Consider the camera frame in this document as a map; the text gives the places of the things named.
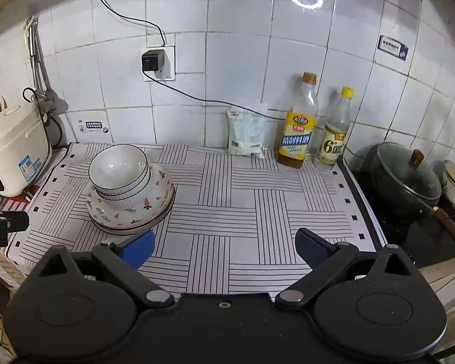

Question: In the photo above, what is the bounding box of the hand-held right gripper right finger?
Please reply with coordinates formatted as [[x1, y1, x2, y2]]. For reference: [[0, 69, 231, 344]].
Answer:
[[275, 227, 421, 308]]

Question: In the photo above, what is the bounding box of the white plastic salt bag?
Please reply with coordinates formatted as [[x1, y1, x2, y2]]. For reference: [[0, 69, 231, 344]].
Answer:
[[227, 103, 269, 159]]

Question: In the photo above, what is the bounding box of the white purple wall sticker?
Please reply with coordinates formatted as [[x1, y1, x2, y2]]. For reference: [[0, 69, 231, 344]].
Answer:
[[77, 119, 110, 134]]

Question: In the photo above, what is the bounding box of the white wall socket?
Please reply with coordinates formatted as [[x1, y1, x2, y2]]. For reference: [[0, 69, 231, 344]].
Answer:
[[142, 45, 176, 82]]

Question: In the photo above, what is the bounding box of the thin black cable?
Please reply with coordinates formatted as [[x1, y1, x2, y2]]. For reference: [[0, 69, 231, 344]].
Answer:
[[146, 70, 292, 122], [91, 0, 167, 48]]

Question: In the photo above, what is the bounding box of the clear vinegar bottle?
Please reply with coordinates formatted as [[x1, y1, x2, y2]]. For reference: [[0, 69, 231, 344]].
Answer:
[[314, 86, 355, 173]]

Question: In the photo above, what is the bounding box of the black cooking pot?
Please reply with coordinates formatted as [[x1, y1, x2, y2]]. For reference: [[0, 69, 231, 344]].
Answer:
[[369, 148, 455, 245]]

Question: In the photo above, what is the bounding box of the black plug-in charger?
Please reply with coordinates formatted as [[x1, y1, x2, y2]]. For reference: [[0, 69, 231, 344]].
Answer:
[[141, 49, 167, 72]]

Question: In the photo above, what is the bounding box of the striped white counter mat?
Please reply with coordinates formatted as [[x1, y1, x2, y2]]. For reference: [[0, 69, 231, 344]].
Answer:
[[5, 141, 388, 298]]

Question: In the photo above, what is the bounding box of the thick black power cable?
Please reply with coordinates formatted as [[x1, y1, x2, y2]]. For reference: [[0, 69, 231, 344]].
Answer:
[[22, 86, 64, 148]]

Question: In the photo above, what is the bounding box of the black gas stove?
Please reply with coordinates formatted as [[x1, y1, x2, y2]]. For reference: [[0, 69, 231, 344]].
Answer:
[[337, 159, 455, 270]]

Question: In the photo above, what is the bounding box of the white ribbed bowl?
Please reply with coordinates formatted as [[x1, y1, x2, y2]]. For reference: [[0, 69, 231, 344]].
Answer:
[[95, 182, 153, 209], [89, 145, 149, 190], [92, 167, 151, 198]]

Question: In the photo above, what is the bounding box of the yellow label oil bottle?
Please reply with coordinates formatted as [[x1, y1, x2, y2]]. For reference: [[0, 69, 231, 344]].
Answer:
[[278, 72, 319, 169]]

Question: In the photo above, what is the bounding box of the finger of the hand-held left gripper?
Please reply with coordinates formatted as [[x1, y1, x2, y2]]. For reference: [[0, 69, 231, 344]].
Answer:
[[2, 211, 30, 233]]

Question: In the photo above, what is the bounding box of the white rice cooker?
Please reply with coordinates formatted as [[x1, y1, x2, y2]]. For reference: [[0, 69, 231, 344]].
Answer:
[[0, 100, 53, 198]]

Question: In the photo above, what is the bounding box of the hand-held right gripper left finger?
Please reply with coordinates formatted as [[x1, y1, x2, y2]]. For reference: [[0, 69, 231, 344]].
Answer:
[[30, 231, 175, 310]]

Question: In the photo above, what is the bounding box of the blue white wall sticker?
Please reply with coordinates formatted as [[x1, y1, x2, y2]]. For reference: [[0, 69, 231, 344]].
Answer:
[[377, 35, 409, 61]]

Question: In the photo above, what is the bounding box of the glass pot lid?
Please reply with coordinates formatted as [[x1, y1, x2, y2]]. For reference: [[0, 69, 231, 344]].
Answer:
[[376, 142, 442, 200]]

